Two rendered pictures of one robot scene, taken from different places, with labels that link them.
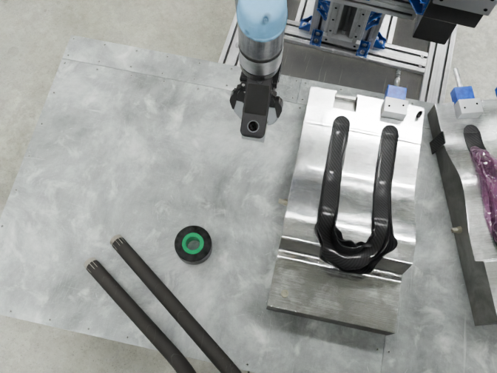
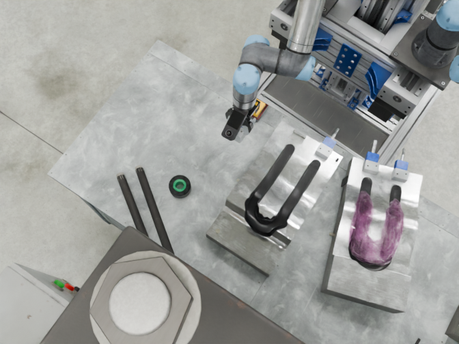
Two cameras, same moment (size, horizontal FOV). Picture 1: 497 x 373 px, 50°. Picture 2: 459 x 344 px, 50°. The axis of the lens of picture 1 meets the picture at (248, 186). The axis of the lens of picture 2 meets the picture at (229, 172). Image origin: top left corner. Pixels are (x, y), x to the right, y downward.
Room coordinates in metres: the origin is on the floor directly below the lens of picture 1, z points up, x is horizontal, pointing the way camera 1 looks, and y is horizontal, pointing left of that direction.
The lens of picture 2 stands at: (-0.16, -0.21, 2.53)
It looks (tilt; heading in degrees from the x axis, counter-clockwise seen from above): 71 degrees down; 19
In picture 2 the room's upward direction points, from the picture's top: 4 degrees clockwise
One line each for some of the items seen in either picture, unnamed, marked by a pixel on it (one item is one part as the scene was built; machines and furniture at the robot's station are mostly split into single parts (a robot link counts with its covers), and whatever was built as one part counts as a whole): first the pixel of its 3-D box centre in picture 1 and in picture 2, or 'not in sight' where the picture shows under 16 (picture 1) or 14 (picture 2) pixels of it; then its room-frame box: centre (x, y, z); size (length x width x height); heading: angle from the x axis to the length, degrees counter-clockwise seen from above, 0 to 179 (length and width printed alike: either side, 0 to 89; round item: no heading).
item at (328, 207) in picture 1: (359, 189); (282, 189); (0.36, -0.23, 0.92); 0.35 x 0.16 x 0.09; 169
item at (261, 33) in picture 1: (261, 21); (246, 82); (0.52, -0.02, 1.25); 0.09 x 0.08 x 0.11; 7
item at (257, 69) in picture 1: (258, 52); (243, 95); (0.52, -0.01, 1.17); 0.08 x 0.08 x 0.05
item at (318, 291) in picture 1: (349, 202); (275, 194); (0.35, -0.22, 0.87); 0.50 x 0.26 x 0.14; 169
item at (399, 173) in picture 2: not in sight; (401, 164); (0.64, -0.60, 0.86); 0.13 x 0.05 x 0.05; 6
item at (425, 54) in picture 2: not in sight; (438, 41); (1.02, -0.55, 1.09); 0.15 x 0.15 x 0.10
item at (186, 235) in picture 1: (193, 245); (179, 186); (0.26, 0.12, 0.82); 0.08 x 0.08 x 0.04
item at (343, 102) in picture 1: (344, 104); (297, 138); (0.58, -0.22, 0.87); 0.05 x 0.05 x 0.04; 79
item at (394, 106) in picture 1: (395, 92); (329, 142); (0.61, -0.33, 0.89); 0.13 x 0.05 x 0.05; 169
